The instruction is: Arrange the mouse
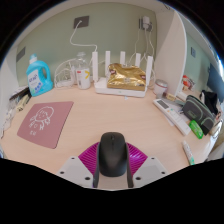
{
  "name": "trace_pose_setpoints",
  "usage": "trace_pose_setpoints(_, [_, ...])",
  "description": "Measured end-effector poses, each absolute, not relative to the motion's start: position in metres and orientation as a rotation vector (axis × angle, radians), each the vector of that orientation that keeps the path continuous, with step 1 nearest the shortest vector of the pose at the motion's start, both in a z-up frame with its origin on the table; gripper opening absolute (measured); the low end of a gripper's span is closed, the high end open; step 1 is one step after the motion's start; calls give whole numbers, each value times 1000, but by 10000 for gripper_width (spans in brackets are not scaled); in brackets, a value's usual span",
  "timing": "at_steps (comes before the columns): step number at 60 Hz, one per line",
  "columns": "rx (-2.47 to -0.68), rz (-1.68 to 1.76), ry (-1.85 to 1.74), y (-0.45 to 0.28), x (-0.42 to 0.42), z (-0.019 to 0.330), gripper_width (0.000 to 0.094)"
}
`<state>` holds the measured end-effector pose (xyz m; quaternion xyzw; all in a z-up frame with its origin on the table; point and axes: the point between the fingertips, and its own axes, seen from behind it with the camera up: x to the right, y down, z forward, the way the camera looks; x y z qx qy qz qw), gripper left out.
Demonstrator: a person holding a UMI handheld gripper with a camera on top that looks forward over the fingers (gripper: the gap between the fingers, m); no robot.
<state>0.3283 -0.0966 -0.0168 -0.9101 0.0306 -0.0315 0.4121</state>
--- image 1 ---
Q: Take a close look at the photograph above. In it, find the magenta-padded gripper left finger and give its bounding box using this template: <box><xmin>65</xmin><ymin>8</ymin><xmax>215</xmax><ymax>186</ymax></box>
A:
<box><xmin>55</xmin><ymin>141</ymin><xmax>101</xmax><ymax>189</ymax></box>

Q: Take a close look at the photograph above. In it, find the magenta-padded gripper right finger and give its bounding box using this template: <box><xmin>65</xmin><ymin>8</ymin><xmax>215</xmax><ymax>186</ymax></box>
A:
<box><xmin>125</xmin><ymin>142</ymin><xmax>169</xmax><ymax>189</ymax></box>

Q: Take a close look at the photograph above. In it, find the black computer mouse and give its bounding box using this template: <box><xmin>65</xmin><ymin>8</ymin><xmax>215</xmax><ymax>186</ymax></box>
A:
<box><xmin>98</xmin><ymin>131</ymin><xmax>129</xmax><ymax>178</ymax></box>

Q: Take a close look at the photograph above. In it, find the pink mouse pad with drawing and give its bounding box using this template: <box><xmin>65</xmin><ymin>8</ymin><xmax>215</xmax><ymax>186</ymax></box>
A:
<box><xmin>16</xmin><ymin>101</ymin><xmax>75</xmax><ymax>150</ymax></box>

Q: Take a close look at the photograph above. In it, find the white tube green cap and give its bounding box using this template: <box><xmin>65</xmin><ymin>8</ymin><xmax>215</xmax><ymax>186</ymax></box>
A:
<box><xmin>181</xmin><ymin>139</ymin><xmax>196</xmax><ymax>166</ymax></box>

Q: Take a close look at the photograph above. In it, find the white remote control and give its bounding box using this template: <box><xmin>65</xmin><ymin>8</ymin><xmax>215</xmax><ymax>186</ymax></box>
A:
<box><xmin>152</xmin><ymin>98</ymin><xmax>192</xmax><ymax>137</ymax></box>

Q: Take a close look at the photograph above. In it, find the green small packet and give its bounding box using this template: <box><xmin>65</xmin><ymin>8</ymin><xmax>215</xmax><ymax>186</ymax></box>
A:
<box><xmin>188</xmin><ymin>119</ymin><xmax>204</xmax><ymax>140</ymax></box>

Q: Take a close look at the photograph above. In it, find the grey pencil case green trim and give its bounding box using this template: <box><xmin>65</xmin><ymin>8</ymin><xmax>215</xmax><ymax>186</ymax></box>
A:
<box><xmin>181</xmin><ymin>94</ymin><xmax>217</xmax><ymax>136</ymax></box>

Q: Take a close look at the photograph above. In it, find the clear plastic bag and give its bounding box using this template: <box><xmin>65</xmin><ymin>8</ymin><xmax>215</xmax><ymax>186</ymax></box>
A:
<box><xmin>1</xmin><ymin>108</ymin><xmax>18</xmax><ymax>138</ymax></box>

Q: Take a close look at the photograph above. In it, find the beige small box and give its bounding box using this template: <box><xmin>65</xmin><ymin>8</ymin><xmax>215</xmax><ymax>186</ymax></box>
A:
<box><xmin>15</xmin><ymin>94</ymin><xmax>32</xmax><ymax>113</ymax></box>

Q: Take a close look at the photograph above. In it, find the white round jar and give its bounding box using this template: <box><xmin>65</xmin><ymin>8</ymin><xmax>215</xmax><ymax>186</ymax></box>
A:
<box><xmin>153</xmin><ymin>79</ymin><xmax>169</xmax><ymax>98</ymax></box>

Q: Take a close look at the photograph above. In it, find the white router with antennas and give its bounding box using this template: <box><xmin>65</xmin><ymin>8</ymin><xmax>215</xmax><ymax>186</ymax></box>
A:
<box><xmin>91</xmin><ymin>50</ymin><xmax>154</xmax><ymax>99</ymax></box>

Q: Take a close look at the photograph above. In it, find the black pouch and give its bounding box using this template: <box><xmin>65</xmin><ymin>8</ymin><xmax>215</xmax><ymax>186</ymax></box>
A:
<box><xmin>199</xmin><ymin>89</ymin><xmax>220</xmax><ymax>114</ymax></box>

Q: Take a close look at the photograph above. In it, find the clear plastic bottle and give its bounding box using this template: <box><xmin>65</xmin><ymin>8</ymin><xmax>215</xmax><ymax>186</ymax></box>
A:
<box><xmin>75</xmin><ymin>51</ymin><xmax>92</xmax><ymax>90</ymax></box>

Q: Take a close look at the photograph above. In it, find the stack of books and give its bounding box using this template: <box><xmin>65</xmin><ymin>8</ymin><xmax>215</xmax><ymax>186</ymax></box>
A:
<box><xmin>9</xmin><ymin>85</ymin><xmax>32</xmax><ymax>102</ymax></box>

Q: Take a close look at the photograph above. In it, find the gold foil bag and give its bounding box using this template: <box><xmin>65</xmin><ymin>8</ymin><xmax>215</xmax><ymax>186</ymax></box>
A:
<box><xmin>106</xmin><ymin>62</ymin><xmax>147</xmax><ymax>92</ymax></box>

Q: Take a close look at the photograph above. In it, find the blue detergent bottle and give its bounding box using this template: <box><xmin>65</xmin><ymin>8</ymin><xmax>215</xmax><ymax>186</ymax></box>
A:
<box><xmin>26</xmin><ymin>53</ymin><xmax>54</xmax><ymax>98</ymax></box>

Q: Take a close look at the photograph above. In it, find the dark monitor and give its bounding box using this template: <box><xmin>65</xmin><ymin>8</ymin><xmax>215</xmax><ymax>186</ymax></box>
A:
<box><xmin>206</xmin><ymin>63</ymin><xmax>224</xmax><ymax>103</ymax></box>

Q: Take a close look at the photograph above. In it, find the white power strip with cables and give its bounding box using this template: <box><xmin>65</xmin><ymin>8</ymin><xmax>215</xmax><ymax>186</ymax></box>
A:
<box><xmin>53</xmin><ymin>58</ymin><xmax>78</xmax><ymax>89</ymax></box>

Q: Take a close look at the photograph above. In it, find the white cable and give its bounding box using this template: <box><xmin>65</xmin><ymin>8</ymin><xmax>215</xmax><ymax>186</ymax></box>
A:
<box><xmin>69</xmin><ymin>20</ymin><xmax>99</xmax><ymax>55</ymax></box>

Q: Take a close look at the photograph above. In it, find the grey blank wall plate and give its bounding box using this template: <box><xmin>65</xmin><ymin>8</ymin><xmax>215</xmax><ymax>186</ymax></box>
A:
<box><xmin>15</xmin><ymin>46</ymin><xmax>27</xmax><ymax>63</ymax></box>

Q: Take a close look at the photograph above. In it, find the grey wall socket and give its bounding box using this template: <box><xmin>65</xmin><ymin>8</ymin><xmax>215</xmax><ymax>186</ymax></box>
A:
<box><xmin>73</xmin><ymin>15</ymin><xmax>90</xmax><ymax>29</ymax></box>

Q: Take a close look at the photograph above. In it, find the white wall charger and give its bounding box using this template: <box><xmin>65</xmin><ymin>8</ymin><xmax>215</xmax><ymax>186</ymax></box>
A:
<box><xmin>139</xmin><ymin>15</ymin><xmax>154</xmax><ymax>33</ymax></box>

